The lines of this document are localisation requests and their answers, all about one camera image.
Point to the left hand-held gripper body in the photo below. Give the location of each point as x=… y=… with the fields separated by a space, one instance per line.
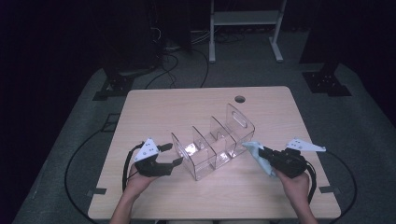
x=149 y=160

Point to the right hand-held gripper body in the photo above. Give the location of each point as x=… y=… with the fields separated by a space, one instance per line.
x=289 y=161

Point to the light blue cleaning cloth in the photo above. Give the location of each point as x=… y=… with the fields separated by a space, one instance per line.
x=258 y=155

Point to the clear plastic divided organizer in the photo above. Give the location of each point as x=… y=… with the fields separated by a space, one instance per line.
x=214 y=146

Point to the person's left hand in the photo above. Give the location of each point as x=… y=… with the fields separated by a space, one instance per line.
x=140 y=182

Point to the person's right hand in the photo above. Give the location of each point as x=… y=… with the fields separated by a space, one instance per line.
x=294 y=186

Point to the black tape strip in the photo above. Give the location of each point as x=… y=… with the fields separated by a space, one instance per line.
x=329 y=189
x=97 y=191

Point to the black stand base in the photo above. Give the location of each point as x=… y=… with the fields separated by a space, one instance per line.
x=115 y=88
x=325 y=82

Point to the dark equipment cabinet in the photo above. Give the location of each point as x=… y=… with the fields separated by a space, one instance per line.
x=140 y=37

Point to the white metal stand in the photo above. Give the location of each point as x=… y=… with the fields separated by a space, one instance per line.
x=246 y=18

